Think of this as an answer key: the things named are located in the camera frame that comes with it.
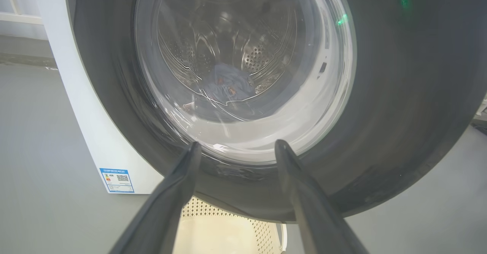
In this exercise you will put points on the blue patterned shorts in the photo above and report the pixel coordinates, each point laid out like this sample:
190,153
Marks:
228,84

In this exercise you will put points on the cream perforated laundry basket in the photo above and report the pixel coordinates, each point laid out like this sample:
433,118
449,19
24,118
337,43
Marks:
213,231

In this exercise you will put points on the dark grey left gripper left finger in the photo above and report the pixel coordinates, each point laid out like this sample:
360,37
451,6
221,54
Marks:
163,208

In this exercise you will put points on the dark washing machine door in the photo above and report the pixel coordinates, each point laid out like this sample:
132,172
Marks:
399,113

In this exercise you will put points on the blue energy label sticker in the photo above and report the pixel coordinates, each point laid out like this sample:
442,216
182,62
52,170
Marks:
117,180

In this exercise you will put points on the white front-load washing machine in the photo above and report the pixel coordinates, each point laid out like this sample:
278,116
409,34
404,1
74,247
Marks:
95,132

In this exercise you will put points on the white metal rack frame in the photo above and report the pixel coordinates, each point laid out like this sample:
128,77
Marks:
19,17

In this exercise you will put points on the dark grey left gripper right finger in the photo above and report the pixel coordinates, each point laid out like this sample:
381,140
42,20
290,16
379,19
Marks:
312,208

